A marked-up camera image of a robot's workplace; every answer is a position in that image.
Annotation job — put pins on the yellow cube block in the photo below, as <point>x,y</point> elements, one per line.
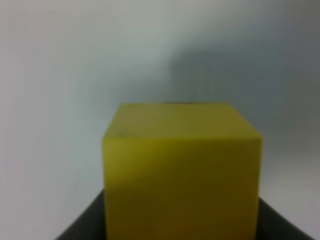
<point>181,171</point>

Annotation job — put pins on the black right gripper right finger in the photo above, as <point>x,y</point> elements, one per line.
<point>273,226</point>

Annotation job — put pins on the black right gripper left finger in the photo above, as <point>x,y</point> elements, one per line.
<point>90,225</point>

